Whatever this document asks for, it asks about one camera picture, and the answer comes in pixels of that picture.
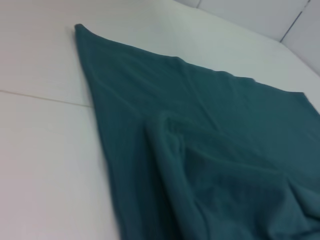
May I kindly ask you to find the teal t-shirt with FREE print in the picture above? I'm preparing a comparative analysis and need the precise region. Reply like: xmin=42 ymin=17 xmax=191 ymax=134
xmin=74 ymin=23 xmax=320 ymax=240

